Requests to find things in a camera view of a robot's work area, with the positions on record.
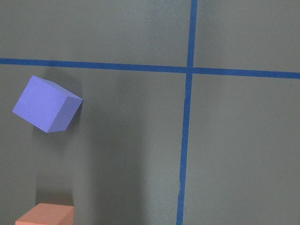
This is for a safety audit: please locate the purple foam block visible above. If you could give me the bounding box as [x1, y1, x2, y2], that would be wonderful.
[13, 75, 83, 133]

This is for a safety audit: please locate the orange foam block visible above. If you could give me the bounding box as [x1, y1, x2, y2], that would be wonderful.
[15, 203, 75, 225]

